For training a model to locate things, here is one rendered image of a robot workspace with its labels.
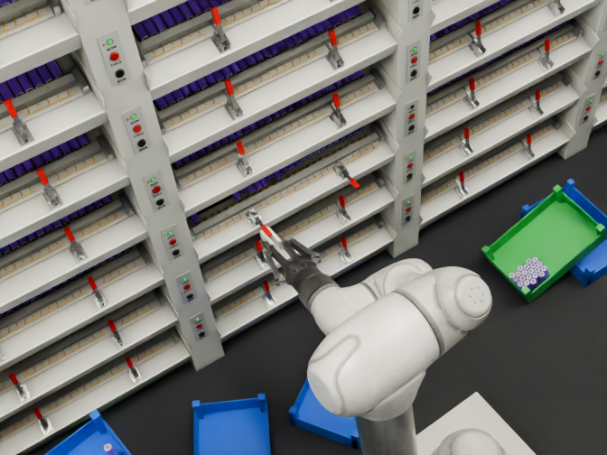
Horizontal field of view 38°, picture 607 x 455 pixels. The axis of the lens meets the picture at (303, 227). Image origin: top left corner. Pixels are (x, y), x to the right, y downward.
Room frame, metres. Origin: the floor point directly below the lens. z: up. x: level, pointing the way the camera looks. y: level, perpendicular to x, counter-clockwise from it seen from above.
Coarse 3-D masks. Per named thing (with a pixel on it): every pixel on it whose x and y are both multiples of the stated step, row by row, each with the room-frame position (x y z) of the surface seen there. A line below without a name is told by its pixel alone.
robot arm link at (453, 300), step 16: (432, 272) 0.82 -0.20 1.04; (448, 272) 0.78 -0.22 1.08; (464, 272) 0.77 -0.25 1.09; (400, 288) 0.78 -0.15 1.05; (416, 288) 0.77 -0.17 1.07; (432, 288) 0.76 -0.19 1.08; (448, 288) 0.75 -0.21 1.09; (464, 288) 0.74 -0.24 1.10; (480, 288) 0.74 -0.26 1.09; (416, 304) 0.74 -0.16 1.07; (432, 304) 0.73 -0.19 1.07; (448, 304) 0.72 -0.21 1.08; (464, 304) 0.72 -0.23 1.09; (480, 304) 0.72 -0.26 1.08; (432, 320) 0.71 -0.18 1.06; (448, 320) 0.71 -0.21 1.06; (464, 320) 0.70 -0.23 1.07; (480, 320) 0.71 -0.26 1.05; (448, 336) 0.69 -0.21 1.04; (464, 336) 0.71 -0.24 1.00
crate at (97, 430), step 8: (96, 416) 0.91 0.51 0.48; (88, 424) 0.91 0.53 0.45; (96, 424) 0.90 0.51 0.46; (104, 424) 0.91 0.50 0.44; (80, 432) 0.89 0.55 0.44; (88, 432) 0.90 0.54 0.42; (96, 432) 0.91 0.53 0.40; (104, 432) 0.90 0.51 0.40; (112, 432) 0.88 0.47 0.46; (64, 440) 0.87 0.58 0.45; (72, 440) 0.88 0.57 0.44; (80, 440) 0.89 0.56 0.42; (88, 440) 0.89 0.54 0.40; (96, 440) 0.89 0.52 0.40; (104, 440) 0.89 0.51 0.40; (112, 440) 0.88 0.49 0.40; (56, 448) 0.86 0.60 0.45; (64, 448) 0.87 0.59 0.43; (72, 448) 0.87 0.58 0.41; (80, 448) 0.87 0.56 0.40; (88, 448) 0.87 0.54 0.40; (96, 448) 0.87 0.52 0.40; (120, 448) 0.86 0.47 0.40
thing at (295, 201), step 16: (368, 128) 1.65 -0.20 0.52; (384, 128) 1.62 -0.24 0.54; (336, 144) 1.60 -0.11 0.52; (384, 144) 1.60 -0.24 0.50; (368, 160) 1.56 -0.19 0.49; (384, 160) 1.56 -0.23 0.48; (320, 176) 1.52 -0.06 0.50; (336, 176) 1.52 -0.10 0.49; (352, 176) 1.52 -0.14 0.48; (304, 192) 1.47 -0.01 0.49; (320, 192) 1.47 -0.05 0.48; (256, 208) 1.43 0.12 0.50; (272, 208) 1.43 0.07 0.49; (288, 208) 1.43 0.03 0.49; (192, 224) 1.39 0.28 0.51; (240, 224) 1.39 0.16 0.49; (272, 224) 1.41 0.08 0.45; (192, 240) 1.35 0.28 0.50; (208, 240) 1.35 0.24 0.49; (224, 240) 1.35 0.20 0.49; (240, 240) 1.37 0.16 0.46; (208, 256) 1.32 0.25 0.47
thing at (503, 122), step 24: (528, 96) 1.88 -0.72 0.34; (552, 96) 1.90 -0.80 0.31; (576, 96) 1.90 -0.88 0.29; (480, 120) 1.80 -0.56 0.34; (504, 120) 1.82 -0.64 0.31; (528, 120) 1.82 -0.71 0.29; (432, 144) 1.72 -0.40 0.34; (456, 144) 1.74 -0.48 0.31; (480, 144) 1.74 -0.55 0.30; (432, 168) 1.67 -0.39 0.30; (456, 168) 1.69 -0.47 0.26
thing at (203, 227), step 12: (360, 144) 1.59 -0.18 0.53; (372, 144) 1.60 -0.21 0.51; (336, 156) 1.55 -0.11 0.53; (312, 168) 1.52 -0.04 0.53; (324, 168) 1.54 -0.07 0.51; (288, 180) 1.49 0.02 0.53; (300, 180) 1.50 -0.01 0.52; (264, 192) 1.46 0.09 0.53; (276, 192) 1.47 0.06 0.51; (288, 192) 1.47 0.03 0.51; (240, 204) 1.43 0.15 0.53; (252, 204) 1.43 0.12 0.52; (216, 216) 1.40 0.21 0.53; (228, 216) 1.40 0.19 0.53; (240, 216) 1.41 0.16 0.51; (192, 228) 1.37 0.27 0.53; (204, 228) 1.37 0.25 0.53
